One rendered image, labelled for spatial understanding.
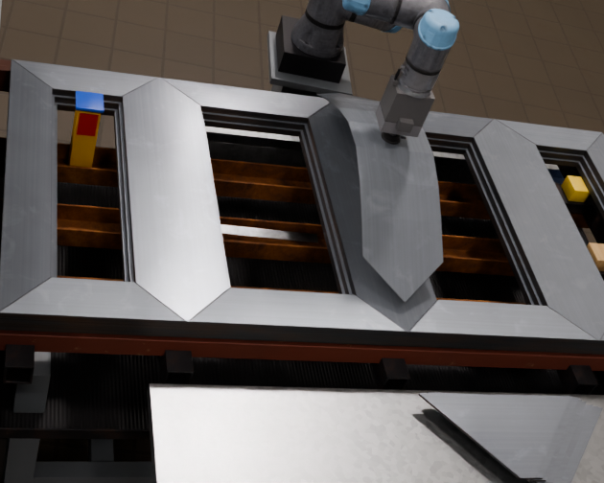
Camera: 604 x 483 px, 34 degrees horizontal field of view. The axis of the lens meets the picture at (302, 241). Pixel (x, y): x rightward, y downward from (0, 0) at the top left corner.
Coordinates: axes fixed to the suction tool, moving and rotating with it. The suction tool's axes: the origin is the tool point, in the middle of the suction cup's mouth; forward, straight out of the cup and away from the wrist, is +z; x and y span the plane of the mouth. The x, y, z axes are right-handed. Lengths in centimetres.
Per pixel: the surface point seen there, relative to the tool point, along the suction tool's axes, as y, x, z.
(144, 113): -50, 18, 16
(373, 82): 63, 170, 103
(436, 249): 8.7, -23.6, 7.6
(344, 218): -6.5, -8.9, 15.6
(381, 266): -3.7, -28.0, 9.7
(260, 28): 16, 198, 103
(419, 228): 4.8, -20.1, 5.5
